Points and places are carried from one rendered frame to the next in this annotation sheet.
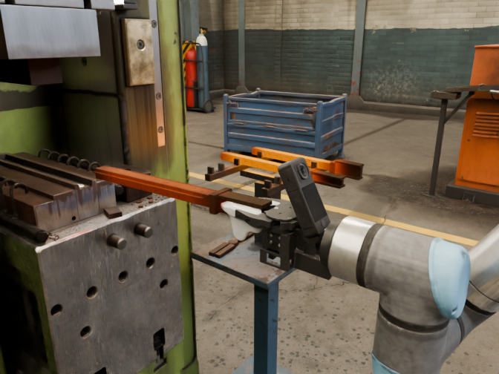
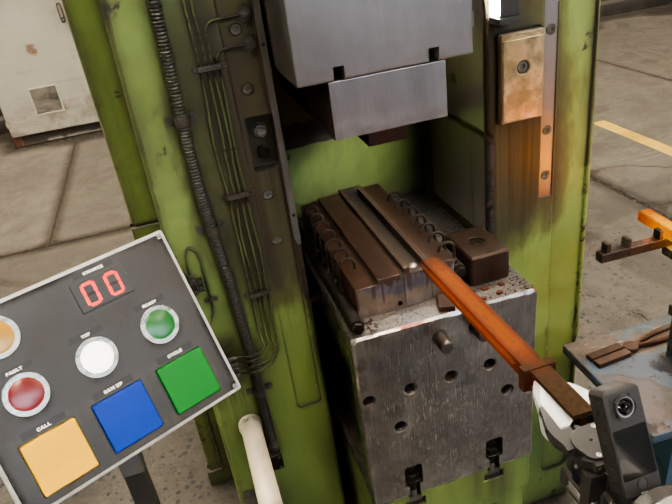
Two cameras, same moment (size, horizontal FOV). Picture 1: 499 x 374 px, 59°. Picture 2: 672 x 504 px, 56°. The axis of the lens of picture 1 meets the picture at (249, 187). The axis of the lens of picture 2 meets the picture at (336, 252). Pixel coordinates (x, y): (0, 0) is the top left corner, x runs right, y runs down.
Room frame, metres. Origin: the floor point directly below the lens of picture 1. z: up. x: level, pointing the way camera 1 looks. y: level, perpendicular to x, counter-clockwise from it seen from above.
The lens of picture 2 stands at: (0.08, -0.18, 1.61)
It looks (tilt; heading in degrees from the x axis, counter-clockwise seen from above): 29 degrees down; 41
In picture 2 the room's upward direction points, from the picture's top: 8 degrees counter-clockwise
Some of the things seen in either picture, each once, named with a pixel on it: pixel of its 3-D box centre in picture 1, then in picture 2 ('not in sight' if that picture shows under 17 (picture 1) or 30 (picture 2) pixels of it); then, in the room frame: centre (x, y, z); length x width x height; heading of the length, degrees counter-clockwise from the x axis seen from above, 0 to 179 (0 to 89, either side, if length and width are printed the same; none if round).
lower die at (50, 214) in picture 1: (29, 185); (369, 240); (1.05, 0.55, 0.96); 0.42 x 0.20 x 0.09; 53
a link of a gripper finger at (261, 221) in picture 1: (261, 217); (569, 432); (0.63, -0.02, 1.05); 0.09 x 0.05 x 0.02; 56
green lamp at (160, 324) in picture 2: not in sight; (160, 324); (0.51, 0.55, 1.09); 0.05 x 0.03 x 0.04; 143
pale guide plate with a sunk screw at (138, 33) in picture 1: (139, 52); (520, 76); (1.26, 0.30, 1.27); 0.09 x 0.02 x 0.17; 143
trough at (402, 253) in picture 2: (36, 169); (378, 223); (1.07, 0.54, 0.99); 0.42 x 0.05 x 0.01; 53
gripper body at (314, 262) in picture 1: (302, 238); (618, 480); (0.61, -0.08, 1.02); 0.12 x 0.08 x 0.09; 53
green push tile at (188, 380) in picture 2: not in sight; (188, 379); (0.50, 0.51, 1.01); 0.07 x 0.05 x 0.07; 168
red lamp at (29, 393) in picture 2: not in sight; (26, 394); (0.31, 0.59, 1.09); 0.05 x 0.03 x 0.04; 143
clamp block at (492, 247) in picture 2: (125, 182); (476, 254); (1.10, 0.33, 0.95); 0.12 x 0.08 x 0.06; 53
